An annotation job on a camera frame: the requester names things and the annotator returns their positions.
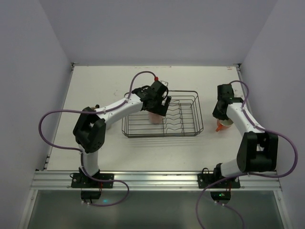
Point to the beige plastic tumbler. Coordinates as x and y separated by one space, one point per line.
108 126

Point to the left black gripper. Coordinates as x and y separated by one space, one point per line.
159 109

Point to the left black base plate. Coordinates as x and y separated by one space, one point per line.
101 180

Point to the pink faceted ceramic mug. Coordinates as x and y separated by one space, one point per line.
155 118

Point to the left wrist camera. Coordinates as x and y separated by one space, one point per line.
165 83

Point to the right black controller box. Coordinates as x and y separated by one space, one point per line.
222 197

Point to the orange ceramic mug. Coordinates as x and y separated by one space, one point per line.
223 124

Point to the black controller box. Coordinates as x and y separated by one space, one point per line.
222 197
90 196

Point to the black wire dish rack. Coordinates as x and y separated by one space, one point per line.
183 118

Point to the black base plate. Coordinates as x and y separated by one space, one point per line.
213 179
101 180

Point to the aluminium mounting rail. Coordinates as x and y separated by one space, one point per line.
151 181

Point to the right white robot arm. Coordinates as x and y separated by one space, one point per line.
258 149

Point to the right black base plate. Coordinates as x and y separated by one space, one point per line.
213 179

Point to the left black controller box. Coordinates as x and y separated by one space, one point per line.
90 196

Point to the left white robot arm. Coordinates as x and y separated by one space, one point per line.
90 129

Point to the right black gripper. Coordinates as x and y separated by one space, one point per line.
219 114

